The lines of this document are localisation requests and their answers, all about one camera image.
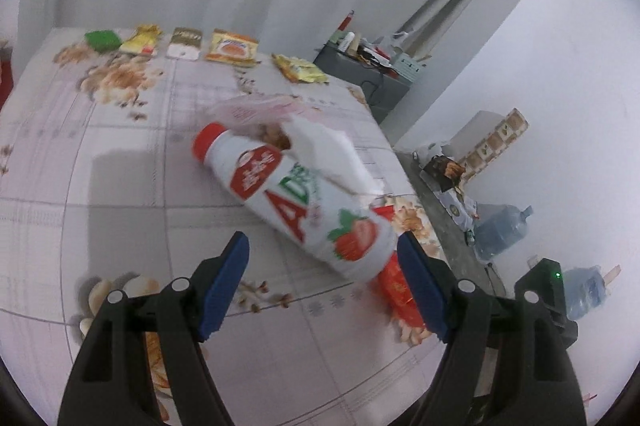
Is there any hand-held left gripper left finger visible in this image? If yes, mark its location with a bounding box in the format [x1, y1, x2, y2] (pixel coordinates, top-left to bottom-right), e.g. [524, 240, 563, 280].
[57, 231, 250, 426]

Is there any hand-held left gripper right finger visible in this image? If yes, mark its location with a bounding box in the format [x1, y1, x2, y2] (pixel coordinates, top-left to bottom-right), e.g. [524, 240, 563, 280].
[397, 231, 588, 426]

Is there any red foil packet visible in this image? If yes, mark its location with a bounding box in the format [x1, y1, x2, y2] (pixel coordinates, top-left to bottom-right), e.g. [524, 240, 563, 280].
[374, 205, 427, 328]

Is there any white red cap drink bottle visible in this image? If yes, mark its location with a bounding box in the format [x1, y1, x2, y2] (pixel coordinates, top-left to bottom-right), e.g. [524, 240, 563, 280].
[192, 122, 398, 281]

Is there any white tissue paper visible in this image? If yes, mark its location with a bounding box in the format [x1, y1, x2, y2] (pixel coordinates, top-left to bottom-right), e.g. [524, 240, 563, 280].
[284, 115, 387, 197]

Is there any pink print plastic wrapper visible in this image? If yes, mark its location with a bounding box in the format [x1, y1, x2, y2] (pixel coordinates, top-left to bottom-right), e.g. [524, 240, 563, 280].
[206, 93, 322, 143]

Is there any pale blue plastic container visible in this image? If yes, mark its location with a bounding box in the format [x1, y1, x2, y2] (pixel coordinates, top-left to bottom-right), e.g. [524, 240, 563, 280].
[562, 266, 612, 322]

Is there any blue water jug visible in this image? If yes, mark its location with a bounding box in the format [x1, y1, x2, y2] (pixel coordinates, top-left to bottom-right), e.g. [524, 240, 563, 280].
[472, 205, 534, 263]

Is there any black snack bag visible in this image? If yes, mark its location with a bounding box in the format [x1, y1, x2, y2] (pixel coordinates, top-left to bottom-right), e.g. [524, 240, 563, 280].
[422, 155, 467, 193]

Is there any floral tablecloth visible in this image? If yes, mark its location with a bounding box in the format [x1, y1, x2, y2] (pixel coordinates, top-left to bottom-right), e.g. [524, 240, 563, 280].
[0, 26, 451, 426]

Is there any patterned paper roll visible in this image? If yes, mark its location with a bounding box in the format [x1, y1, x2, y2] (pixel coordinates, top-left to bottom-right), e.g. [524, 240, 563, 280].
[460, 108, 530, 187]

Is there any green perforated box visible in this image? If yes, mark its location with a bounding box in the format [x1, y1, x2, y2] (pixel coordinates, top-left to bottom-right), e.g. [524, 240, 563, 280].
[391, 53, 426, 83]

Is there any yellow green packet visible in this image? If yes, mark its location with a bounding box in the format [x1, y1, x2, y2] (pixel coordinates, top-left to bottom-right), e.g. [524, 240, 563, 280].
[271, 54, 330, 84]

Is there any grey cabinet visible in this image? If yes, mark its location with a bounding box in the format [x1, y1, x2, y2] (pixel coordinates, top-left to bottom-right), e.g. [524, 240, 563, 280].
[314, 42, 412, 125]

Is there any small orange packet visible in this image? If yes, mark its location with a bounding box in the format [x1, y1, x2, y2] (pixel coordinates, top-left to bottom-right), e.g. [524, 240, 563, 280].
[205, 29, 260, 66]

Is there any brown white packet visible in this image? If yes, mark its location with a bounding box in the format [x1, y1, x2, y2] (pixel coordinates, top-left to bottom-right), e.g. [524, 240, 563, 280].
[165, 27, 204, 59]

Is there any white plastic bag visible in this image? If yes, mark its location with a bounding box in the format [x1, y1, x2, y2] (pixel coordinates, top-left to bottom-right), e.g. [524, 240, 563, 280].
[372, 32, 412, 56]

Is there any small yellow packet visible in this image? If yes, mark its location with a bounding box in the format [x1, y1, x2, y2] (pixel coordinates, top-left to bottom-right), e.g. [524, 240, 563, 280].
[119, 24, 164, 57]

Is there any small green packet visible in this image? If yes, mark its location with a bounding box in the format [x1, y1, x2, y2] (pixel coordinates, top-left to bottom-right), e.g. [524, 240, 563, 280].
[84, 30, 124, 53]

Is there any black cable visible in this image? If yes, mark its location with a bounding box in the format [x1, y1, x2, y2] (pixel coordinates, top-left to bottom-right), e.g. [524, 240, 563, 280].
[369, 70, 387, 107]

